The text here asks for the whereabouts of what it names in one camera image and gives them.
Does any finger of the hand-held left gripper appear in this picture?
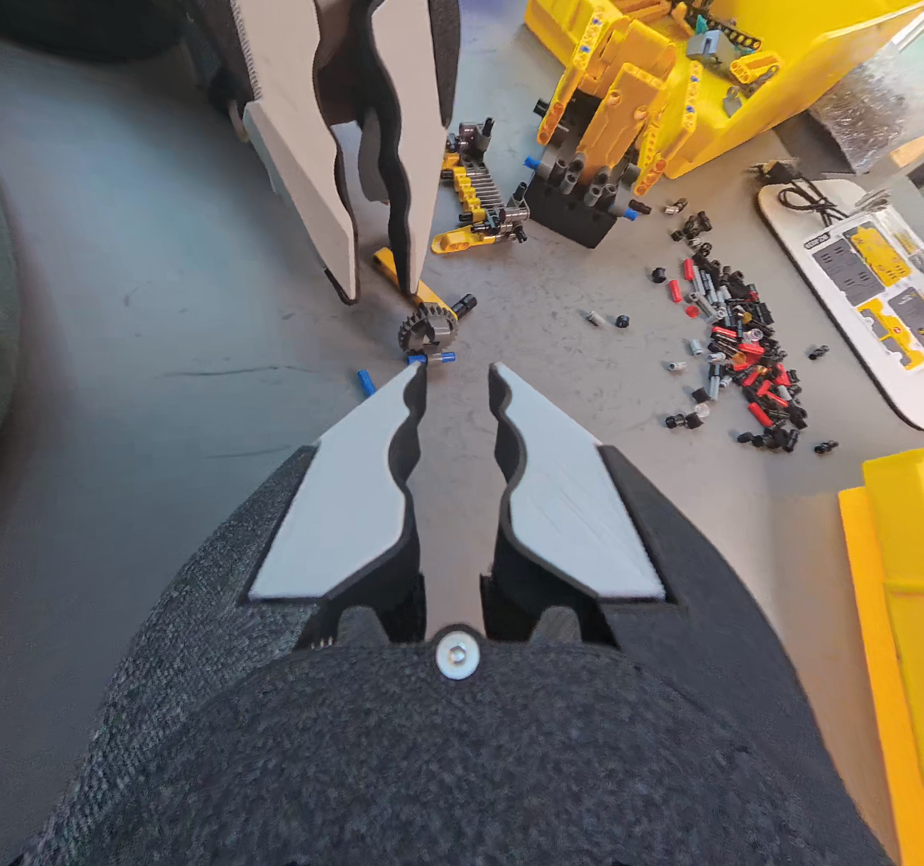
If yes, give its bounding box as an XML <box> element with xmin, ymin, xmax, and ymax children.
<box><xmin>359</xmin><ymin>0</ymin><xmax>449</xmax><ymax>298</ymax></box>
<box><xmin>217</xmin><ymin>0</ymin><xmax>360</xmax><ymax>306</ymax></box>

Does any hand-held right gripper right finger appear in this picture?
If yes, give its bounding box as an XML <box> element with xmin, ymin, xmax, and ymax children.
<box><xmin>488</xmin><ymin>363</ymin><xmax>667</xmax><ymax>603</ymax></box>

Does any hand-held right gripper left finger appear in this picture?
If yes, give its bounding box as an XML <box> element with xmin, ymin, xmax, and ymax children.
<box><xmin>247</xmin><ymin>362</ymin><xmax>428</xmax><ymax>603</ymax></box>

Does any yellow lego beam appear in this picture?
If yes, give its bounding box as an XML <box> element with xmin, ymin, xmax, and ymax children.
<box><xmin>373</xmin><ymin>247</ymin><xmax>459</xmax><ymax>322</ymax></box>

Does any grey lego gear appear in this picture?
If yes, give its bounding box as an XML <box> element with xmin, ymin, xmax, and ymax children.
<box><xmin>397</xmin><ymin>303</ymin><xmax>461</xmax><ymax>365</ymax></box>

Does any person's left forearm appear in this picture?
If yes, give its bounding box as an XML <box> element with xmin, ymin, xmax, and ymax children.
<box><xmin>0</xmin><ymin>0</ymin><xmax>181</xmax><ymax>62</ymax></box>

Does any yellow grey lego claw assembly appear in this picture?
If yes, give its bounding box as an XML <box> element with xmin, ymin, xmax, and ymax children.
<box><xmin>431</xmin><ymin>117</ymin><xmax>531</xmax><ymax>255</ymax></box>

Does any large yellow black lego model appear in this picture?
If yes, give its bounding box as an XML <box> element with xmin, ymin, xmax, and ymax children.
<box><xmin>523</xmin><ymin>6</ymin><xmax>705</xmax><ymax>250</ymax></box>

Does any pile of small lego pieces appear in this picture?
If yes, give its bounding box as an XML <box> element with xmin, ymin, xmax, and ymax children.
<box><xmin>650</xmin><ymin>197</ymin><xmax>809</xmax><ymax>453</ymax></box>

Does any heap of large lego parts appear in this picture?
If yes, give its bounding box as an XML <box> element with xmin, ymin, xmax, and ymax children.
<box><xmin>617</xmin><ymin>0</ymin><xmax>784</xmax><ymax>116</ymax></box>

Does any yellow bin with small parts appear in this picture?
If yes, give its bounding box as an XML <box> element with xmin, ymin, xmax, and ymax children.
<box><xmin>837</xmin><ymin>447</ymin><xmax>924</xmax><ymax>866</ymax></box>

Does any book stand with white base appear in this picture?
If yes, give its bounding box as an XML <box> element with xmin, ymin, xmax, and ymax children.
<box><xmin>758</xmin><ymin>177</ymin><xmax>924</xmax><ymax>430</ymax></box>

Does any bubble wrap sheet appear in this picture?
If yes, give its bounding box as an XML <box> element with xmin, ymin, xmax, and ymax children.
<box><xmin>808</xmin><ymin>58</ymin><xmax>924</xmax><ymax>174</ymax></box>

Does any black cable with plug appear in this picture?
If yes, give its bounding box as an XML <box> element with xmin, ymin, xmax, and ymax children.
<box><xmin>751</xmin><ymin>161</ymin><xmax>847</xmax><ymax>228</ymax></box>

